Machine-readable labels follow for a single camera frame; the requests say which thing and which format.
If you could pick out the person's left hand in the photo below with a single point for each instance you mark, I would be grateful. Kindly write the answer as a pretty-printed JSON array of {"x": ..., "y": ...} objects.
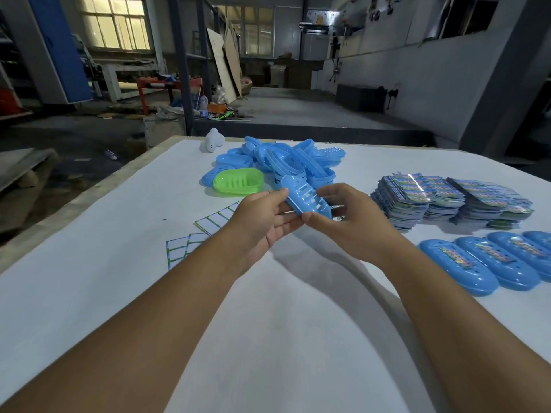
[{"x": 254, "y": 227}]

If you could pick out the person's right hand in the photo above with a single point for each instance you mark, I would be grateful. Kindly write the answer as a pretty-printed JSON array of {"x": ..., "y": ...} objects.
[{"x": 366, "y": 232}]

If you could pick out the fanned backing sheets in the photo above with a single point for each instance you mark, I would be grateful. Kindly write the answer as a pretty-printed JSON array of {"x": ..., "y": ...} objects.
[{"x": 211, "y": 223}]

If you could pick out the stacks of colourful sticker sheets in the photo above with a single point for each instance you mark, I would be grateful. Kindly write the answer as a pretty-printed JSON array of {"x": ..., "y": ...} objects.
[{"x": 402, "y": 201}]

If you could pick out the pile of blue soap dishes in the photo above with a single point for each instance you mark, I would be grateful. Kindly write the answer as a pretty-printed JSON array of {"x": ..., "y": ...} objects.
[{"x": 301, "y": 161}]

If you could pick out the person's right forearm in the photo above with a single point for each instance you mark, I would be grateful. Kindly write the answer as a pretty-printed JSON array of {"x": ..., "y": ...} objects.
[{"x": 469, "y": 339}]

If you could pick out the person's left forearm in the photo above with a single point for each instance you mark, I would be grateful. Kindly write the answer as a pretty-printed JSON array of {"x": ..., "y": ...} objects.
[{"x": 129, "y": 339}]

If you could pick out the orange box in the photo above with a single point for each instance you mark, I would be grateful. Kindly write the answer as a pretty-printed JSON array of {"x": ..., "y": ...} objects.
[{"x": 217, "y": 108}]

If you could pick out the black box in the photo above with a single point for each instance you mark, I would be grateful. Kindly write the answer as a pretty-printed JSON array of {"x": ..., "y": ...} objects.
[{"x": 360, "y": 98}]

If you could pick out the small white plastic figure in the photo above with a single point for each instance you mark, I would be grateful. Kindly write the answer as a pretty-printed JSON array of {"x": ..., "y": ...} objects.
[{"x": 214, "y": 140}]

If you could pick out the green tool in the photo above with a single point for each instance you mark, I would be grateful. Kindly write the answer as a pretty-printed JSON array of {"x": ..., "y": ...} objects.
[{"x": 224, "y": 115}]

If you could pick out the pale wooden crate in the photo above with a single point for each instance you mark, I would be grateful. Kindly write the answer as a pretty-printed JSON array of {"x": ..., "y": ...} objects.
[{"x": 164, "y": 132}]

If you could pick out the clear water bottle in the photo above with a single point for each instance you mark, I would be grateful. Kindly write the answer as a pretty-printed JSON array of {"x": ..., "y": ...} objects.
[{"x": 203, "y": 106}]

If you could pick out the white plastic bag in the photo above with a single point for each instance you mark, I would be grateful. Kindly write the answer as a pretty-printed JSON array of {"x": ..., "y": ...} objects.
[{"x": 219, "y": 95}]

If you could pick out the wicker basket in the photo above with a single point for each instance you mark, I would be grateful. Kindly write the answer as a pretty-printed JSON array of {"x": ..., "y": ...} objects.
[{"x": 246, "y": 86}]

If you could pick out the plastic bottle on floor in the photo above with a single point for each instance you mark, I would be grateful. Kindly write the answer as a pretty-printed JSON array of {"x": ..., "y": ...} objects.
[{"x": 110, "y": 155}]

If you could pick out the pale leaning plywood board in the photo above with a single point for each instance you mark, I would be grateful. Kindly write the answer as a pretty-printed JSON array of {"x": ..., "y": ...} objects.
[{"x": 221, "y": 65}]

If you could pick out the brown leaning board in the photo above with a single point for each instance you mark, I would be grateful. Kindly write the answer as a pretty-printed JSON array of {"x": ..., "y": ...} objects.
[{"x": 233, "y": 61}]

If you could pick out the red metal table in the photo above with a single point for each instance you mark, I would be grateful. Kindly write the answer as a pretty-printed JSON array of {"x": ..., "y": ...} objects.
[{"x": 156, "y": 82}]

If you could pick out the wide window with grid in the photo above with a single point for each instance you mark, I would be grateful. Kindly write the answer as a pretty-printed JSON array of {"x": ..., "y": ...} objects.
[{"x": 254, "y": 35}]

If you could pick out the silver machine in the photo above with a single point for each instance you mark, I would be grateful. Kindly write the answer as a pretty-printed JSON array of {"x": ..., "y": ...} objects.
[{"x": 316, "y": 43}]

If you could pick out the grey slanted pillar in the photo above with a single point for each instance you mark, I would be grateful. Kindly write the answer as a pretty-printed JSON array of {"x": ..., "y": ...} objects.
[{"x": 506, "y": 90}]

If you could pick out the wooden pallet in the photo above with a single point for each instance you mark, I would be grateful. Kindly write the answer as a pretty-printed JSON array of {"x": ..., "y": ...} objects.
[{"x": 21, "y": 167}]

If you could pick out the large bright window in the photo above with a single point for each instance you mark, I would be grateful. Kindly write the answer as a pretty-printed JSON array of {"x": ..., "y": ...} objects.
[{"x": 114, "y": 25}]

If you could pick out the blue and white machine cabinet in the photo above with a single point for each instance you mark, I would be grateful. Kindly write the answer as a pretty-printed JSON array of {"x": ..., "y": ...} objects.
[{"x": 58, "y": 47}]

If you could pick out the black wall plug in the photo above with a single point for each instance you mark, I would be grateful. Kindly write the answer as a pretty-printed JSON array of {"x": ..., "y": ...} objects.
[{"x": 391, "y": 93}]

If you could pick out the thick dark steel post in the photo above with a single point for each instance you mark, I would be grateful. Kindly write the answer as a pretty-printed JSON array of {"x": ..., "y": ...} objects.
[{"x": 181, "y": 75}]

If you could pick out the thin dark steel post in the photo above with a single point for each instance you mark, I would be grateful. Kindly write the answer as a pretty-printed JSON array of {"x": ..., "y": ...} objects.
[{"x": 203, "y": 47}]

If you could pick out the white metal workbench frame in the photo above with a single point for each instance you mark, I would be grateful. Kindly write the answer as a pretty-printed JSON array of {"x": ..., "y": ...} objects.
[{"x": 112, "y": 81}]

